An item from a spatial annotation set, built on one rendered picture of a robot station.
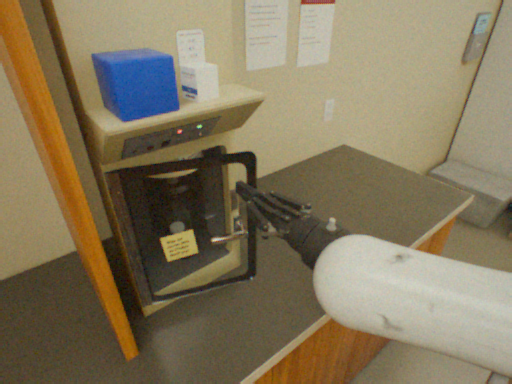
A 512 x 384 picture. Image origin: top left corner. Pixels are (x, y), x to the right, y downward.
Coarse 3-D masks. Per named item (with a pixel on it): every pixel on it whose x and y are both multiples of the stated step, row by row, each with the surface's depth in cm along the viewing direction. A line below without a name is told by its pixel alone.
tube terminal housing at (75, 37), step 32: (64, 0) 47; (96, 0) 50; (128, 0) 52; (160, 0) 55; (192, 0) 59; (224, 0) 62; (64, 32) 49; (96, 32) 51; (128, 32) 54; (160, 32) 57; (224, 32) 65; (64, 64) 55; (224, 64) 68; (96, 96) 55; (96, 160) 62; (128, 160) 64; (160, 160) 68
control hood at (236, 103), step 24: (240, 96) 62; (264, 96) 64; (96, 120) 51; (120, 120) 51; (144, 120) 51; (168, 120) 54; (192, 120) 58; (240, 120) 70; (96, 144) 56; (120, 144) 53
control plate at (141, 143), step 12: (204, 120) 60; (216, 120) 63; (156, 132) 55; (168, 132) 58; (180, 132) 60; (192, 132) 63; (204, 132) 66; (132, 144) 55; (144, 144) 58; (156, 144) 60; (132, 156) 60
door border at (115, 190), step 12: (120, 192) 64; (120, 204) 65; (120, 216) 67; (120, 228) 68; (132, 228) 69; (132, 240) 71; (132, 252) 72; (132, 264) 74; (144, 276) 77; (144, 288) 79; (144, 300) 81
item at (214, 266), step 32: (192, 160) 65; (224, 160) 68; (256, 160) 70; (128, 192) 65; (160, 192) 67; (192, 192) 69; (224, 192) 72; (160, 224) 71; (192, 224) 74; (224, 224) 77; (160, 256) 76; (192, 256) 79; (224, 256) 82; (160, 288) 81; (192, 288) 84
